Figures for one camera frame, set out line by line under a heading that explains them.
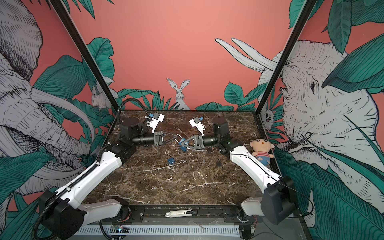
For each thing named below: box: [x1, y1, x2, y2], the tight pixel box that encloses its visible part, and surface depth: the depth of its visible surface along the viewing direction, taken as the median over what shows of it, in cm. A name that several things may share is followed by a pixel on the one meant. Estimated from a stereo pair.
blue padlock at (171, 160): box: [168, 157, 175, 165], surface depth 95 cm
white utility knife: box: [164, 209, 198, 218], surface depth 76 cm
